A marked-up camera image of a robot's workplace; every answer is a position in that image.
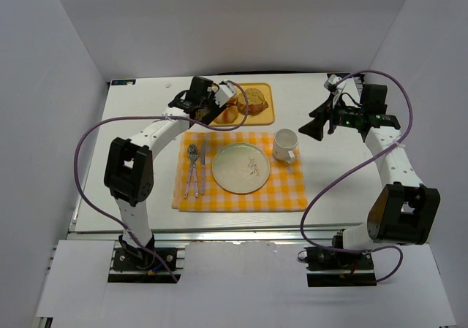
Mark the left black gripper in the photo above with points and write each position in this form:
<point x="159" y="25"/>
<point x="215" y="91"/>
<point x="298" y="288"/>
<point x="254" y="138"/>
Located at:
<point x="204" y="111"/>

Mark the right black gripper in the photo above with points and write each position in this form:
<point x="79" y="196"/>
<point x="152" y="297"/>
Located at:
<point x="330" y="117"/>

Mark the glazed ring donut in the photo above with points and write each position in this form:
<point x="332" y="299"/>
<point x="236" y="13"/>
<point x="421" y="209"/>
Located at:
<point x="233" y="100"/>

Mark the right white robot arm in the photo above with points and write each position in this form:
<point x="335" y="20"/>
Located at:
<point x="405" y="210"/>

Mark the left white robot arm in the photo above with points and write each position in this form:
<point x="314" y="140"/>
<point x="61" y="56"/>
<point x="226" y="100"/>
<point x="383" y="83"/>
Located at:
<point x="129" y="172"/>

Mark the sliced herb bread loaf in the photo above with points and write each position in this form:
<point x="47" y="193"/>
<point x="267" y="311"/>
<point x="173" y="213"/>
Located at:
<point x="253" y="103"/>

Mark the orange striped round bun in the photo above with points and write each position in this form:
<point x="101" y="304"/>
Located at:
<point x="229" y="115"/>

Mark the white ceramic mug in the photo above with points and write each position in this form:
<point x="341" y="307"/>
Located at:
<point x="285" y="142"/>

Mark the blue corner sticker right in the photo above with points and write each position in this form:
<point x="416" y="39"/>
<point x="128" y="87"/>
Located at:
<point x="338" y="74"/>

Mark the blue corner sticker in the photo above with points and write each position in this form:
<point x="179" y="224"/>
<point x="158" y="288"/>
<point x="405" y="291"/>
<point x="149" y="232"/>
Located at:
<point x="338" y="74"/>
<point x="123" y="82"/>

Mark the yellow plastic tray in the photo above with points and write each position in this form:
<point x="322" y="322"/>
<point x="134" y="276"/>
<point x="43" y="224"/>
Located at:
<point x="264" y="118"/>

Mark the cream plate with sprig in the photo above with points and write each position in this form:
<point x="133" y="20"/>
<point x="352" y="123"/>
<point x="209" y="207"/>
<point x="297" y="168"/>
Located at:
<point x="241" y="168"/>

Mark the blue corner sticker left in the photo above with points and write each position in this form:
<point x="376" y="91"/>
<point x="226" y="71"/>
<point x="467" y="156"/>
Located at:
<point x="123" y="82"/>

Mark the yellow checkered placemat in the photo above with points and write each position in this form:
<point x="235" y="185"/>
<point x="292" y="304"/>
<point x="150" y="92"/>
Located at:
<point x="284" y="190"/>

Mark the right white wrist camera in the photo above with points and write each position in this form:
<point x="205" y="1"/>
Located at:
<point x="335" y="85"/>

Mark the pink handled spoon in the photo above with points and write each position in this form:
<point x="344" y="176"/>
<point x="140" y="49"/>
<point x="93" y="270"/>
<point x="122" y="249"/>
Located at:
<point x="187" y="188"/>

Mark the pink handled knife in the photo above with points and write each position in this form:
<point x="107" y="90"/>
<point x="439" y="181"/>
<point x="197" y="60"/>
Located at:
<point x="202" y="161"/>

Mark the aluminium table edge rail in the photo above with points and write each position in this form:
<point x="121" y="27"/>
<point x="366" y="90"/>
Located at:
<point x="320" y="234"/>

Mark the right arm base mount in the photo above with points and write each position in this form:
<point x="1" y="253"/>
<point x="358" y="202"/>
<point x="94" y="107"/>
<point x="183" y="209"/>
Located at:
<point x="327" y="269"/>

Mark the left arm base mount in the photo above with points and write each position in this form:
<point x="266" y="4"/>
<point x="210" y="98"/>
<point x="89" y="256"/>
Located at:
<point x="126" y="268"/>

